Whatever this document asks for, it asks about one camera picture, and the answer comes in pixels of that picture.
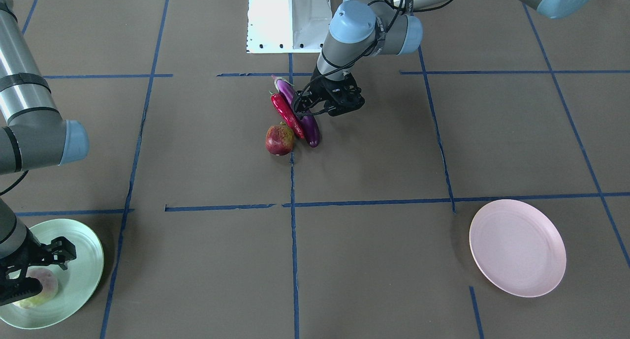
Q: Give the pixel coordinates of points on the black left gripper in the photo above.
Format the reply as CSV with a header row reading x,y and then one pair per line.
x,y
322,91

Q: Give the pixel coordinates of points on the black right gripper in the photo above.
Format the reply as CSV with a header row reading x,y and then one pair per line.
x,y
20,257

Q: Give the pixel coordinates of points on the purple eggplant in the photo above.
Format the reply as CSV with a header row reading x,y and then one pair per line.
x,y
308,123

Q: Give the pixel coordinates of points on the red yellow apple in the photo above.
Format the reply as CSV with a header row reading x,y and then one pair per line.
x,y
279,139

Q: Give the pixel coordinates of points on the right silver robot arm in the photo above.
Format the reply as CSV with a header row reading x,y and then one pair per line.
x,y
35,136

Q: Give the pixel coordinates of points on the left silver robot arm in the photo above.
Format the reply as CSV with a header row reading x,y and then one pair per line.
x,y
368,28

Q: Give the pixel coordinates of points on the red chili pepper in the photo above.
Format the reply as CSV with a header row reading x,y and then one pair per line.
x,y
283,108

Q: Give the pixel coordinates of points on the green plate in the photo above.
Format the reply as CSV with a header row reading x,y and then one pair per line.
x,y
76,284

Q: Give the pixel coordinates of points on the white pillar with base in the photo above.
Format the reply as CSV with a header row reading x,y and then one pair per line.
x,y
287,26

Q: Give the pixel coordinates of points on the pink plate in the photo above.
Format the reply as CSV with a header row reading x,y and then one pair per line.
x,y
517,248

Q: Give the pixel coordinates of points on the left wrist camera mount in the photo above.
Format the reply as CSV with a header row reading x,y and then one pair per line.
x,y
343,99

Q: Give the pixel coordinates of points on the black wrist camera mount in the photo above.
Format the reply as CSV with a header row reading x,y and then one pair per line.
x,y
59,252

